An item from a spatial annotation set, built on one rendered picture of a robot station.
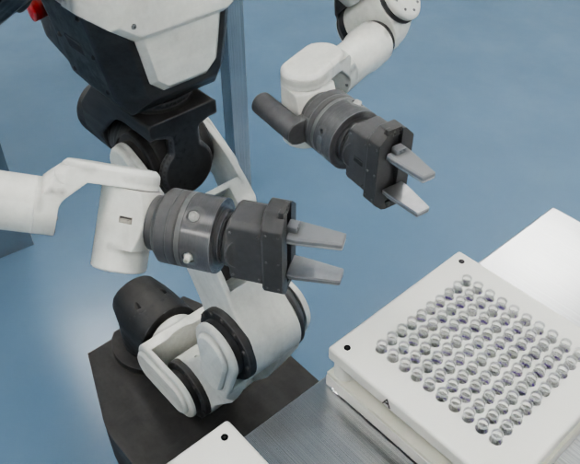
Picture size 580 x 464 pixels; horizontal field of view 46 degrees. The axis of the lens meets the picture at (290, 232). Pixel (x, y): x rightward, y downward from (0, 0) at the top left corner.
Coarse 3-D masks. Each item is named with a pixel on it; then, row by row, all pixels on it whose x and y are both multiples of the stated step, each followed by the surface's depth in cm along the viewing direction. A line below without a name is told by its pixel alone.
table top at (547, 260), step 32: (544, 224) 107; (576, 224) 107; (512, 256) 101; (544, 256) 101; (576, 256) 101; (544, 288) 97; (576, 288) 97; (576, 320) 92; (320, 384) 85; (288, 416) 81; (320, 416) 81; (352, 416) 81; (256, 448) 78; (288, 448) 78; (320, 448) 78; (352, 448) 78; (384, 448) 78; (576, 448) 78
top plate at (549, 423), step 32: (416, 288) 87; (512, 288) 87; (384, 320) 83; (448, 320) 83; (512, 320) 83; (544, 320) 83; (352, 352) 79; (544, 352) 79; (384, 384) 76; (416, 384) 76; (576, 384) 76; (416, 416) 73; (448, 416) 73; (480, 416) 73; (544, 416) 73; (576, 416) 73; (448, 448) 70; (480, 448) 70; (512, 448) 70; (544, 448) 70
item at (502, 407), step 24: (456, 312) 84; (480, 312) 82; (504, 312) 82; (432, 336) 80; (456, 336) 80; (480, 336) 80; (504, 336) 80; (528, 336) 80; (432, 360) 77; (456, 360) 77; (480, 360) 77; (504, 360) 79; (528, 360) 78; (552, 360) 78; (456, 384) 76; (480, 384) 75; (504, 384) 75; (528, 384) 75; (480, 408) 72; (504, 408) 72
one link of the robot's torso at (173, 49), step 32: (32, 0) 103; (64, 0) 90; (96, 0) 87; (128, 0) 88; (160, 0) 91; (192, 0) 94; (224, 0) 98; (64, 32) 100; (96, 32) 92; (128, 32) 90; (160, 32) 94; (192, 32) 98; (224, 32) 105; (96, 64) 98; (128, 64) 96; (160, 64) 97; (192, 64) 101; (128, 96) 100; (160, 96) 102
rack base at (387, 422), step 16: (336, 384) 82; (352, 384) 81; (352, 400) 81; (368, 400) 80; (368, 416) 80; (384, 416) 78; (384, 432) 79; (400, 432) 77; (576, 432) 77; (400, 448) 78; (416, 448) 75; (432, 448) 75; (560, 448) 75
